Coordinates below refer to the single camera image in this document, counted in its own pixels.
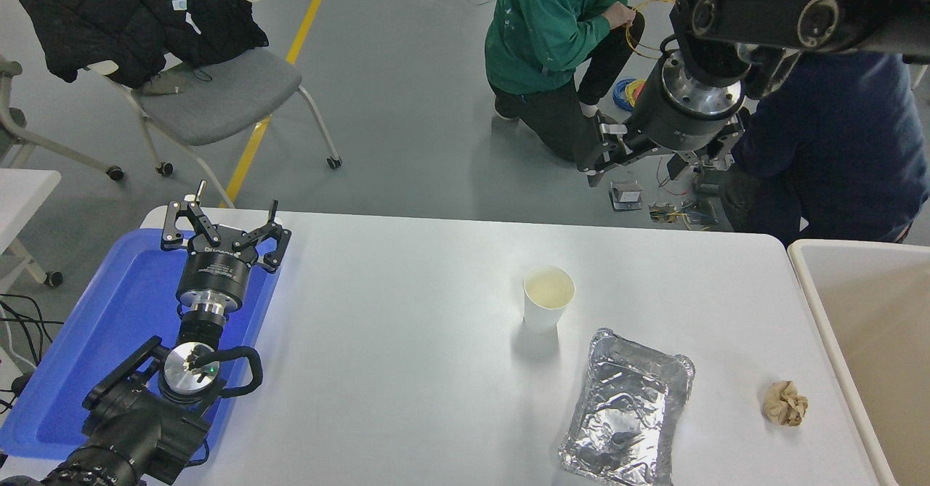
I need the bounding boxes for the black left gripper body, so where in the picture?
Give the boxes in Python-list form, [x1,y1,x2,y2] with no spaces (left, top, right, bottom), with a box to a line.
[176,239,258,311]

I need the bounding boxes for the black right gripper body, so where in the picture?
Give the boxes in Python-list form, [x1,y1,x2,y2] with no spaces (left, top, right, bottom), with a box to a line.
[625,52,745,155]

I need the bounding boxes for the yellow wire loop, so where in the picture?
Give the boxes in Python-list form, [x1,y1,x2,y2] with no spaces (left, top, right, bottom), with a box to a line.
[625,0,676,60]

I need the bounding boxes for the white paper cup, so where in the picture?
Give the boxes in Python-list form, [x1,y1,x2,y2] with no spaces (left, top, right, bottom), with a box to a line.
[522,264,575,332]

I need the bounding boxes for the person's hand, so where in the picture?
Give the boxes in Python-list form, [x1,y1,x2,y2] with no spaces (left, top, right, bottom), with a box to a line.
[603,1,638,31]

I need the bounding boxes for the grey electronic device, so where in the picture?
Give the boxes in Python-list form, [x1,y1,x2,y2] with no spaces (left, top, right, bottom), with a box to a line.
[690,163,724,196]

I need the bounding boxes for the small grey metal box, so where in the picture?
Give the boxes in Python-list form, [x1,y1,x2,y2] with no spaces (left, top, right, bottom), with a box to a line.
[609,179,644,212]

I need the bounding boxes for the blue plastic tray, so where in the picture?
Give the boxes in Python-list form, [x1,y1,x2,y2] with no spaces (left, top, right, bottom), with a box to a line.
[0,228,283,461]

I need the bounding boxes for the person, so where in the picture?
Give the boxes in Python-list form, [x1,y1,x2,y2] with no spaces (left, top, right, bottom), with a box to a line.
[485,0,646,163]
[719,43,930,246]

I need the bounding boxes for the grey seat wheeled chair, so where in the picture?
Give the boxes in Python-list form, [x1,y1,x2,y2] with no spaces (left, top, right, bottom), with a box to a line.
[84,0,344,209]

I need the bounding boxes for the small white side table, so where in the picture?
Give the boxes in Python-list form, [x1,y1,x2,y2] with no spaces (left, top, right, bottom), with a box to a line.
[0,169,65,288]

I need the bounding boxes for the black padded jacket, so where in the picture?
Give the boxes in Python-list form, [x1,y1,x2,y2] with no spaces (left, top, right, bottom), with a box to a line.
[12,0,270,91]

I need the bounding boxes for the large pale bin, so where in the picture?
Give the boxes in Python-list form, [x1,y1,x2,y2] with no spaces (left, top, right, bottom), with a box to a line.
[788,238,930,486]

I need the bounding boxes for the crumpled tan paper ball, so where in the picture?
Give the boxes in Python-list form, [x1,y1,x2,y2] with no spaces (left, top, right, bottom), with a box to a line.
[763,380,809,427]

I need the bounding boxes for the silver foil tray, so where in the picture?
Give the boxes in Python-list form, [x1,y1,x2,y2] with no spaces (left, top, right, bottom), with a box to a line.
[557,328,696,486]

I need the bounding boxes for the blue red yellow wire coil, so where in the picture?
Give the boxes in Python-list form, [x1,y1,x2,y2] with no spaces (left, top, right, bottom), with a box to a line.
[612,78,647,113]

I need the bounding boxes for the circuit board with wires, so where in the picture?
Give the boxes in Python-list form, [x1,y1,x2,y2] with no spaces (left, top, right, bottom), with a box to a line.
[649,201,720,230]

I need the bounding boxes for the black floor cables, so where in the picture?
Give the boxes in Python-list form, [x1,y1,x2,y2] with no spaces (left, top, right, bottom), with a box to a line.
[0,293,66,414]

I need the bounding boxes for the pale frame wheeled chair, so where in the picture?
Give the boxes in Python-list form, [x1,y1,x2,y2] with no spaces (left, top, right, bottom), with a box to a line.
[0,56,124,182]

